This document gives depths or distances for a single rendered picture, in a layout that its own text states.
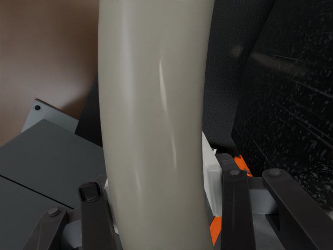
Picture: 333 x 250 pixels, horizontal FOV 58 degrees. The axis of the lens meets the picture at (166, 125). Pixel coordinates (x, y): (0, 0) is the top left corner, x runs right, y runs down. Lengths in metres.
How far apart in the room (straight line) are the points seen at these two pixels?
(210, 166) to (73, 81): 0.96
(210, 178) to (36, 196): 0.65
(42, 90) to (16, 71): 0.11
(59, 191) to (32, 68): 0.49
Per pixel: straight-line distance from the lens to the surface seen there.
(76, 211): 0.17
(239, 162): 1.07
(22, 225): 0.70
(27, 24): 1.14
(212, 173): 0.16
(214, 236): 1.28
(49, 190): 0.82
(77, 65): 1.09
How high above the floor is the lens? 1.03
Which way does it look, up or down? 73 degrees down
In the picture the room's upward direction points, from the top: 175 degrees counter-clockwise
